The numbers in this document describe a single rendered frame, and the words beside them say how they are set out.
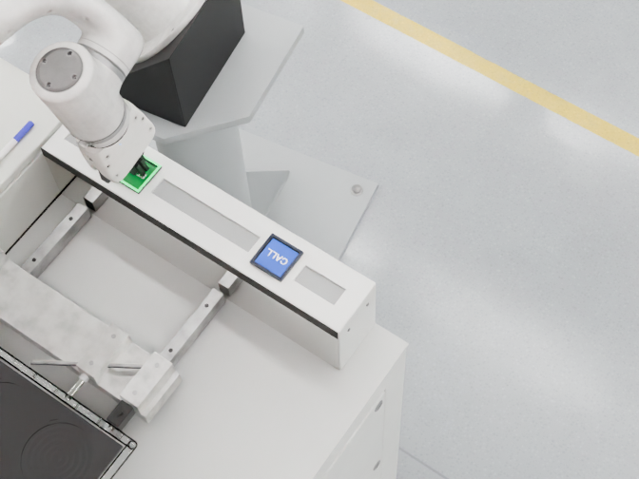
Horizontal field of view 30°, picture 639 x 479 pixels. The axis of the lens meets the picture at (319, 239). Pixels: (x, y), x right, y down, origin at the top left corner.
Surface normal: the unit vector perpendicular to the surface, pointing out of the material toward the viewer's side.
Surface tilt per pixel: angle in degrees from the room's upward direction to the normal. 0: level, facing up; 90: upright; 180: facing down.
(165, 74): 90
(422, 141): 0
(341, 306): 0
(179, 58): 90
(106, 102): 88
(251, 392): 0
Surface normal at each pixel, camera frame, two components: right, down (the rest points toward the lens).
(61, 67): -0.15, -0.31
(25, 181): 0.82, 0.49
